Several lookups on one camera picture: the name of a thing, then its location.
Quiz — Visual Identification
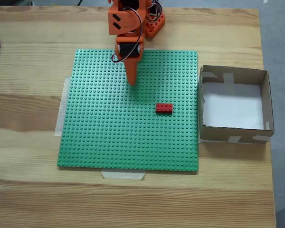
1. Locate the red lego block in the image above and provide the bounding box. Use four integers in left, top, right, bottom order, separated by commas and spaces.
155, 103, 174, 115

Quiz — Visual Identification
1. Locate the green lego baseplate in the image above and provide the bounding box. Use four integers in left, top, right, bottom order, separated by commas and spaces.
57, 48, 200, 175

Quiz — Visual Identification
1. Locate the white paper sheet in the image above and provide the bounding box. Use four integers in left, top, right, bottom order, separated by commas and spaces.
202, 82, 265, 131

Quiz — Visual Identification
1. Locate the gripper motor cable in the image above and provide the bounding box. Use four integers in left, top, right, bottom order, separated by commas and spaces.
112, 7, 144, 64

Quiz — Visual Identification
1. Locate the wide masking tape strip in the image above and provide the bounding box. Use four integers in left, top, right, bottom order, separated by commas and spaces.
54, 76, 71, 138

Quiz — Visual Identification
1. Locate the open cardboard box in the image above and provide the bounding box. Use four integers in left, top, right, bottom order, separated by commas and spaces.
198, 64, 276, 145

